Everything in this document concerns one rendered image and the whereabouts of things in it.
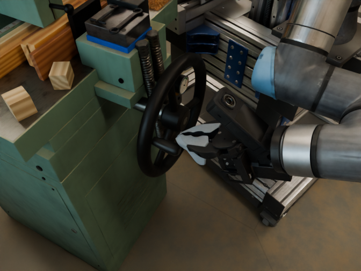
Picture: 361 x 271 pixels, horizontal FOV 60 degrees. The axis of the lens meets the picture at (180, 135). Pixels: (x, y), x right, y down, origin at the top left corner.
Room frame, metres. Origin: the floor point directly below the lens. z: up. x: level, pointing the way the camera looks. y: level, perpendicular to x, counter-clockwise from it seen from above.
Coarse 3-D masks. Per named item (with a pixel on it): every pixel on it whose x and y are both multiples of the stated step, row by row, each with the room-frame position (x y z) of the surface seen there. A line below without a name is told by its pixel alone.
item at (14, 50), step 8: (80, 0) 0.77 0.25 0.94; (104, 0) 0.83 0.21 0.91; (16, 40) 0.59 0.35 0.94; (8, 48) 0.56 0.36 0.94; (16, 48) 0.57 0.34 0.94; (0, 56) 0.53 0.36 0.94; (8, 56) 0.54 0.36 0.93; (16, 56) 0.56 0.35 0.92; (24, 56) 0.57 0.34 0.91; (0, 64) 0.52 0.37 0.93; (8, 64) 0.54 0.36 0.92; (16, 64) 0.55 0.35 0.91; (0, 72) 0.52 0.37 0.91; (8, 72) 0.53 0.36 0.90
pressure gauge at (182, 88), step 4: (180, 76) 0.78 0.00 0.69; (184, 76) 0.78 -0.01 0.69; (176, 80) 0.76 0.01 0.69; (180, 80) 0.76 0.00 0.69; (184, 80) 0.78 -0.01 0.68; (188, 80) 0.79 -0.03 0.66; (176, 84) 0.75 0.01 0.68; (180, 84) 0.75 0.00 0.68; (176, 88) 0.75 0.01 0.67; (180, 88) 0.75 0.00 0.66; (184, 88) 0.78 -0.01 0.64; (176, 92) 0.76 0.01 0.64; (180, 92) 0.75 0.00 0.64
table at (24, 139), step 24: (168, 24) 0.82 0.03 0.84; (24, 72) 0.53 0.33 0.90; (96, 72) 0.54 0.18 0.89; (0, 96) 0.46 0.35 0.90; (48, 96) 0.46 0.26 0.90; (72, 96) 0.47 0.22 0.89; (120, 96) 0.49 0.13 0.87; (0, 120) 0.39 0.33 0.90; (24, 120) 0.39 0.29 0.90; (48, 120) 0.41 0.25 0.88; (0, 144) 0.36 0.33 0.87; (24, 144) 0.35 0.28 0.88
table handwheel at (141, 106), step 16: (176, 64) 0.49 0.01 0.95; (192, 64) 0.53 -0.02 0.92; (160, 80) 0.45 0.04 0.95; (160, 96) 0.42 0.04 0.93; (144, 112) 0.40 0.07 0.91; (160, 112) 0.49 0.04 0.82; (176, 112) 0.48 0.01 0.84; (192, 112) 0.57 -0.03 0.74; (144, 128) 0.38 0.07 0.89; (176, 128) 0.45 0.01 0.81; (144, 144) 0.37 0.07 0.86; (144, 160) 0.36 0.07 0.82; (160, 160) 0.41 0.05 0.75; (176, 160) 0.46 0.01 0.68
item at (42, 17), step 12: (0, 0) 0.64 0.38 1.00; (12, 0) 0.62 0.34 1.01; (24, 0) 0.61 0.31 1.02; (36, 0) 0.60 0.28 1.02; (48, 0) 0.62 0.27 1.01; (60, 0) 0.65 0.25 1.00; (0, 12) 0.65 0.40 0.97; (12, 12) 0.63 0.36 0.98; (24, 12) 0.61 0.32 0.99; (36, 12) 0.60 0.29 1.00; (48, 12) 0.61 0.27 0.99; (60, 12) 0.64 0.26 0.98; (36, 24) 0.60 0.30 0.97; (48, 24) 0.61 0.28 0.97
